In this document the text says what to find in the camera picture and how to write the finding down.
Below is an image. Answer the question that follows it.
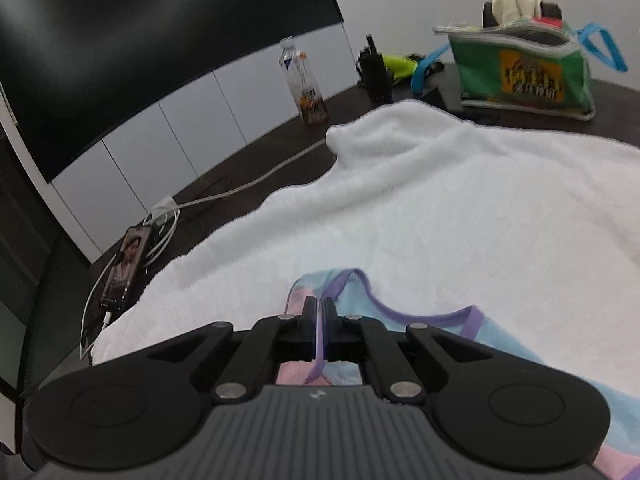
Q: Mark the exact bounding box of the black smartphone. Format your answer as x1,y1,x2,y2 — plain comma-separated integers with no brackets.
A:
100,226,151,311

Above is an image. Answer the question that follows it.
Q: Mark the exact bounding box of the cream cloth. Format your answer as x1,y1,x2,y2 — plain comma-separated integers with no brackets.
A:
492,0,543,26

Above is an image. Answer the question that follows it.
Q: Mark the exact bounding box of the large black wall screen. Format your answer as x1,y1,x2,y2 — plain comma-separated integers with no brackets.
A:
0,0,346,184

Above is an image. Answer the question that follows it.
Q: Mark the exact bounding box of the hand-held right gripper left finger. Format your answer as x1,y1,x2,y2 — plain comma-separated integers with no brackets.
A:
145,296,319,405

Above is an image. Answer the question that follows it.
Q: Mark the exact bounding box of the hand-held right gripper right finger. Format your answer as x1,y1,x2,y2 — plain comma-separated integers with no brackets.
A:
320,297,496,405

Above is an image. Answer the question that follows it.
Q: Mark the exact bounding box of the yellow-green cloth item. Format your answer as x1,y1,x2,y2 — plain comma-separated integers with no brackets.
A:
382,52,421,86

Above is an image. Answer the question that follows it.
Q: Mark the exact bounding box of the white fluffy towel blanket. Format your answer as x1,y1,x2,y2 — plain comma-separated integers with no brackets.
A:
92,99,640,401

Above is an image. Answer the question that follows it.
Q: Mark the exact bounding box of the plastic tea bottle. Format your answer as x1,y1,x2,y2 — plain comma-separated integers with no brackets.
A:
279,37,330,127

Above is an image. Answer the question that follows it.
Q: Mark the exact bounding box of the green bag with blue straps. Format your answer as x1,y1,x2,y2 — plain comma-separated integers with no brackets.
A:
411,17,628,123

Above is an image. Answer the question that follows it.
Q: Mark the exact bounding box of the white cable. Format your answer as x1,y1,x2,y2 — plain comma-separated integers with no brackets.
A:
80,139,328,361

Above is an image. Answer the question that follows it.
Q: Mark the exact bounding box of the pink and blue pastel garment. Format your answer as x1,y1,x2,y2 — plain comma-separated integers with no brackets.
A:
287,268,640,480

